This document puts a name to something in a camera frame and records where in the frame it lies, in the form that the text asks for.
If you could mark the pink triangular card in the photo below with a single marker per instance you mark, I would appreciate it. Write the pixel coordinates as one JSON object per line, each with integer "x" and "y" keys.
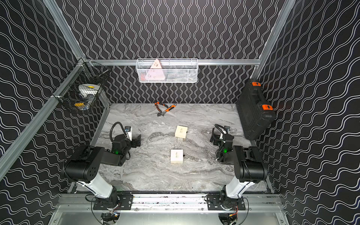
{"x": 155, "y": 73}

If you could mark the orange black pliers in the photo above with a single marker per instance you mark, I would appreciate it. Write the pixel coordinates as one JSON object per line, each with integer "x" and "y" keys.
{"x": 158, "y": 105}

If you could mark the aluminium front rail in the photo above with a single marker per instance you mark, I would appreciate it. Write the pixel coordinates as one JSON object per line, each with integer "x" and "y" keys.
{"x": 196, "y": 203}

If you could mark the cream jewelry box sleeve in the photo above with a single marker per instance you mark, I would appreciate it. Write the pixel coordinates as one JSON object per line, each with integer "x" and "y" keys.
{"x": 181, "y": 131}

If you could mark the orange handled adjustable wrench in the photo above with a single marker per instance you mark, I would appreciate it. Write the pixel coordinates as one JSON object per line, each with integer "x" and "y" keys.
{"x": 162, "y": 113}

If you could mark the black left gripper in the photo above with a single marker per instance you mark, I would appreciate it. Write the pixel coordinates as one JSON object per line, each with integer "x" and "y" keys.
{"x": 136, "y": 140}

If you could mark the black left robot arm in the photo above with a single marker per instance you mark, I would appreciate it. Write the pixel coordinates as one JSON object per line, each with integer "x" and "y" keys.
{"x": 84, "y": 164}

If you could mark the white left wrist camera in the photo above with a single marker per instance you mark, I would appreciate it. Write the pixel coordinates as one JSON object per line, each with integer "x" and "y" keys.
{"x": 128, "y": 131}

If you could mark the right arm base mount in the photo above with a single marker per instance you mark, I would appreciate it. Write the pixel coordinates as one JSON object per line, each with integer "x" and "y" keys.
{"x": 225, "y": 202}

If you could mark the black wire corner basket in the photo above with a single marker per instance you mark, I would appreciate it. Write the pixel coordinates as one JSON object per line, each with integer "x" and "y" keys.
{"x": 83, "y": 91}

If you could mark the black plastic tool case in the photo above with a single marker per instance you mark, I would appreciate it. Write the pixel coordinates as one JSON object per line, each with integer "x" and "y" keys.
{"x": 255, "y": 112}

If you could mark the white wire wall basket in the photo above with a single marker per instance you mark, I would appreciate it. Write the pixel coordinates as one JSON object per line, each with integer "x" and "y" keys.
{"x": 175, "y": 70}

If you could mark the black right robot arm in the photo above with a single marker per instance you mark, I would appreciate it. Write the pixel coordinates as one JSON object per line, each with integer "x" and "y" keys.
{"x": 247, "y": 162}

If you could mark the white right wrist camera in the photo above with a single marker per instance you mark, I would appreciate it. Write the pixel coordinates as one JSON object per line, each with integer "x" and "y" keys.
{"x": 224, "y": 130}

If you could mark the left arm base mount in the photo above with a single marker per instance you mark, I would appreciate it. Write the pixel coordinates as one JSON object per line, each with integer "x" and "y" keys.
{"x": 114, "y": 202}

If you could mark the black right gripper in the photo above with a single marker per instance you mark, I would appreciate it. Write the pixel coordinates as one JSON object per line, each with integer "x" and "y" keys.
{"x": 217, "y": 138}

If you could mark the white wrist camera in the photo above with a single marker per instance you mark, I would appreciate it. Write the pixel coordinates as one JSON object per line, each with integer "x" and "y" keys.
{"x": 224, "y": 130}
{"x": 128, "y": 131}

